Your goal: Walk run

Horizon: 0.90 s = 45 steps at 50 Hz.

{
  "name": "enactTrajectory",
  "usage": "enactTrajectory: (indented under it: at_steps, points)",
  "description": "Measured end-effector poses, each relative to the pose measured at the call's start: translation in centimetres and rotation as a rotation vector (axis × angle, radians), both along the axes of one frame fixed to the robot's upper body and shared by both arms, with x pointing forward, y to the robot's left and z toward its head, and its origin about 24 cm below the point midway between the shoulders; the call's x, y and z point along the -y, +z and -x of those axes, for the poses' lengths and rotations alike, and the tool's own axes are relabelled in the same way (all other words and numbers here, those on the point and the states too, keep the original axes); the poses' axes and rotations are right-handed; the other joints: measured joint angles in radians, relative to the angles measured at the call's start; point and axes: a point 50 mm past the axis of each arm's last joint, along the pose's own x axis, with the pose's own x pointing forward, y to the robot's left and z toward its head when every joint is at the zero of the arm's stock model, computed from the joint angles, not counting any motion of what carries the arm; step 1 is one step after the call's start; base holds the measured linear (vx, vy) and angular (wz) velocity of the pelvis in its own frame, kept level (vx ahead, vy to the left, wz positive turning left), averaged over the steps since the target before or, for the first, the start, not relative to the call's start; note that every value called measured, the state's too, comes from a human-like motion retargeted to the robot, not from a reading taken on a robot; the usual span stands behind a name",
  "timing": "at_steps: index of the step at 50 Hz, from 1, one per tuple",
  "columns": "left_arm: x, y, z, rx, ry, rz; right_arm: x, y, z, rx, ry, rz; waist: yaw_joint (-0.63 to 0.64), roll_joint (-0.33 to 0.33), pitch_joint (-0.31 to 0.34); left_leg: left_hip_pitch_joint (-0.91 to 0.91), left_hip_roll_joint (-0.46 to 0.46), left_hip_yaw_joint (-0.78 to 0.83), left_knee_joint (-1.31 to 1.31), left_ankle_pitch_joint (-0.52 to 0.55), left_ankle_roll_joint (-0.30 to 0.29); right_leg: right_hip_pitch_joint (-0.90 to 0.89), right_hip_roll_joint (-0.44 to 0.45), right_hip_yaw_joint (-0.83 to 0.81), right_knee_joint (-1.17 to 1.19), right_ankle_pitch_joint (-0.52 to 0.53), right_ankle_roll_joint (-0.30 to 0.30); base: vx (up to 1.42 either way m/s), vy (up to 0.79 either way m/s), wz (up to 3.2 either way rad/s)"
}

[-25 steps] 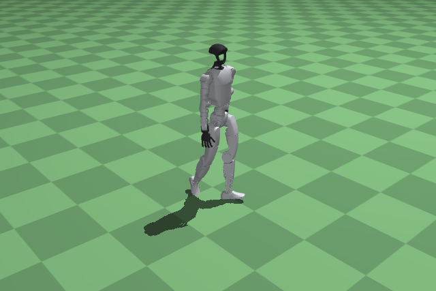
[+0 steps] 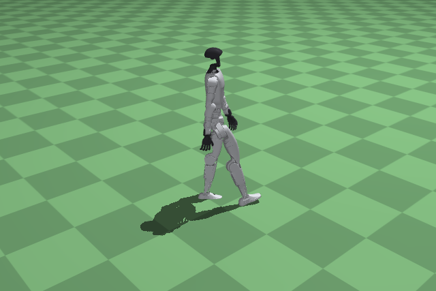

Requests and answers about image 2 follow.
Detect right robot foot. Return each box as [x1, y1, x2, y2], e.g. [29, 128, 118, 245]
[238, 193, 261, 206]

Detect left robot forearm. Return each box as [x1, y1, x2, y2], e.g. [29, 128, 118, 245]
[221, 96, 229, 114]

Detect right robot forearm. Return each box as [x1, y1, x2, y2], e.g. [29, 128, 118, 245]
[204, 104, 215, 135]

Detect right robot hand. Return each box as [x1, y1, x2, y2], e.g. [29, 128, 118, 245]
[200, 129, 214, 151]

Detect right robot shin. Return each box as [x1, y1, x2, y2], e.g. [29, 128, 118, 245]
[229, 162, 249, 199]

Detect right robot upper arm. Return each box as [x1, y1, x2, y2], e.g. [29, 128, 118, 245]
[206, 76, 218, 111]

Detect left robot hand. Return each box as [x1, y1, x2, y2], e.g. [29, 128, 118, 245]
[225, 108, 238, 131]

